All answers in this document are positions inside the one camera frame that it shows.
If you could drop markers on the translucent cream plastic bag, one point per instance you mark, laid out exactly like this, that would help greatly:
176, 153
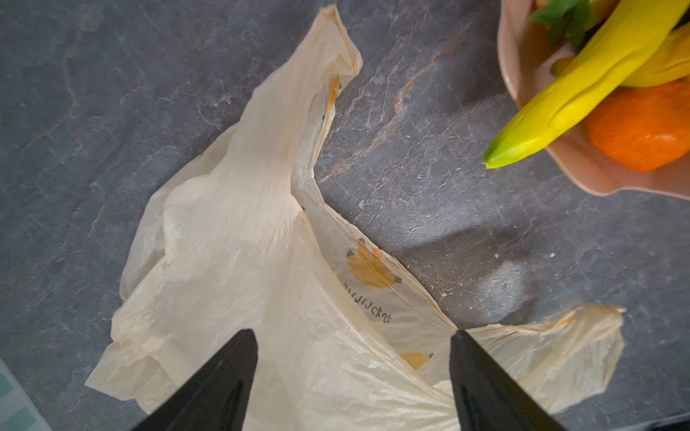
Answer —
241, 238

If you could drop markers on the yellow-green banana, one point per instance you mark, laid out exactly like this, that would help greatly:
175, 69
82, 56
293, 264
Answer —
547, 117

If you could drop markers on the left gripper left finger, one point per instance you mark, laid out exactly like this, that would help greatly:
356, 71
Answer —
217, 396

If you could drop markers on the deep yellow banana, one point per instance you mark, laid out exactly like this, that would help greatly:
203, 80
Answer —
663, 62

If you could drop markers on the red apple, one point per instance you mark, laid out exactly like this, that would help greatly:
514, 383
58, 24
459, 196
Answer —
575, 21

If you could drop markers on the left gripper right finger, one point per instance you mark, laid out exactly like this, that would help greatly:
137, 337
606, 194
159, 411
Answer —
486, 397

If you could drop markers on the pink flower-shaped fruit plate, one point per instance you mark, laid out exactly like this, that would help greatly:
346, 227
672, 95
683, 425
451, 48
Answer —
525, 58

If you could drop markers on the orange tangerine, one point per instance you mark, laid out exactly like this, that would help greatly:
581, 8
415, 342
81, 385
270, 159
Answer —
642, 128

